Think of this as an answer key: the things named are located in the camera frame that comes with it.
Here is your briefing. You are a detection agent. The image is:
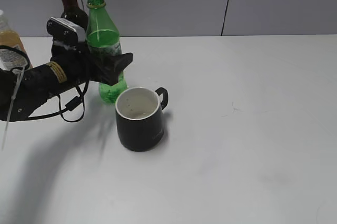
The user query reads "black ceramic mug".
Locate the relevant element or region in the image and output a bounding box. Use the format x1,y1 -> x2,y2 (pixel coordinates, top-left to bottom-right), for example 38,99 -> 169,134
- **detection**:
115,87 -> 169,152

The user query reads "orange juice bottle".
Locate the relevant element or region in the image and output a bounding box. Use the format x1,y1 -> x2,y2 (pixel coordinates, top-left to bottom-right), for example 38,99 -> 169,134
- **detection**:
1,10 -> 32,72

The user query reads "dark red wine bottle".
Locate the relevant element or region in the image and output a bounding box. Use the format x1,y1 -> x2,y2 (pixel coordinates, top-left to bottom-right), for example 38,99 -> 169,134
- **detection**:
61,0 -> 88,30

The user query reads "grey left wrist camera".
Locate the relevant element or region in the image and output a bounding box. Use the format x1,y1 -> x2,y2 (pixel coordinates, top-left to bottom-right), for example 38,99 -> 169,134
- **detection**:
46,17 -> 86,46

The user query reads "white zip tie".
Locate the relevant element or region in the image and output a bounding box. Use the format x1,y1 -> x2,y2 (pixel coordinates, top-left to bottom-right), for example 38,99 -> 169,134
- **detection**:
2,67 -> 25,151

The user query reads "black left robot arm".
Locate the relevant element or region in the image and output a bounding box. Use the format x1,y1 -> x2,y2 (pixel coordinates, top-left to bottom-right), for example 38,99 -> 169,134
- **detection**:
1,43 -> 133,122

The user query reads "black camera cable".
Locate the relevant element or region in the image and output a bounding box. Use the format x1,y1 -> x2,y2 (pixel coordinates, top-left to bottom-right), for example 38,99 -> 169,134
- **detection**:
26,76 -> 90,123

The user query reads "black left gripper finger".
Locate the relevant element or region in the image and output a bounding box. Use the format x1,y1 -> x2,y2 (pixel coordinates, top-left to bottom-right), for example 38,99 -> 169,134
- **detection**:
88,53 -> 133,86

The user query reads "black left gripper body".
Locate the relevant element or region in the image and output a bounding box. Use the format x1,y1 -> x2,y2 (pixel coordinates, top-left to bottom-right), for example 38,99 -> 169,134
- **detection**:
49,38 -> 88,84

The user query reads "green sprite bottle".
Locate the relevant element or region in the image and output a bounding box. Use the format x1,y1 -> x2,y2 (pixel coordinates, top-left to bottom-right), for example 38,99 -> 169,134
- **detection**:
86,0 -> 127,104

